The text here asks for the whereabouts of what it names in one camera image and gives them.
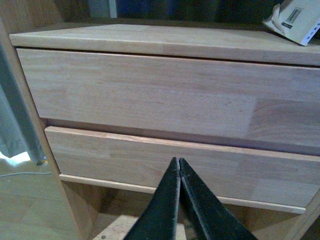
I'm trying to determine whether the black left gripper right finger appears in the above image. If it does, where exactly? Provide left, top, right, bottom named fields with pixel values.
left=179, top=158, right=255, bottom=240

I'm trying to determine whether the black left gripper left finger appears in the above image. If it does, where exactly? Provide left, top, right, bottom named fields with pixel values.
left=124, top=157, right=181, bottom=240

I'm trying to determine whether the wooden shelf cabinet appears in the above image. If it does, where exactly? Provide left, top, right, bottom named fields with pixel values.
left=0, top=0, right=320, bottom=240

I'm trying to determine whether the lower left wooden drawer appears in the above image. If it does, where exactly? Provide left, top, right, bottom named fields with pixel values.
left=45, top=126, right=320, bottom=214

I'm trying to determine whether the wooden drawer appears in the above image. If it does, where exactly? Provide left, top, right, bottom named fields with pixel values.
left=17, top=48, right=320, bottom=148
left=45, top=126, right=320, bottom=214

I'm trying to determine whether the upper left wooden drawer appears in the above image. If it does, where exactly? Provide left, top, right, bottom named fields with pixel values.
left=17, top=48, right=320, bottom=148

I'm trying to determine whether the grey metal pole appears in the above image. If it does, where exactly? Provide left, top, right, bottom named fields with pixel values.
left=0, top=47, right=45, bottom=164

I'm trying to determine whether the torn beige book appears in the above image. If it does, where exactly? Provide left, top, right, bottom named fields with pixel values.
left=262, top=0, right=320, bottom=46

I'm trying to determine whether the white cable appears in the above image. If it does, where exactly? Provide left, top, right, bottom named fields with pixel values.
left=0, top=170, right=52, bottom=178

